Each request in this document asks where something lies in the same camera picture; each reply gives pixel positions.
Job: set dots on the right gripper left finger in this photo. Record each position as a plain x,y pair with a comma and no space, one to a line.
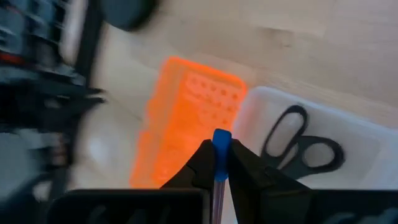
199,171

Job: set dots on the black metal table frame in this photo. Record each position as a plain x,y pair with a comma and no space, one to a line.
90,40

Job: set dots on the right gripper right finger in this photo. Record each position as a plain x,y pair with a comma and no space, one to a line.
248,174

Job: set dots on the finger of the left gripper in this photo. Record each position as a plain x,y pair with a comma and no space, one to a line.
93,100
93,91

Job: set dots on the clear plastic supply box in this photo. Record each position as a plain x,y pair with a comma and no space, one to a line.
357,161

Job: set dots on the red pencil with blue cap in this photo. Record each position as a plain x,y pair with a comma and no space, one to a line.
221,155

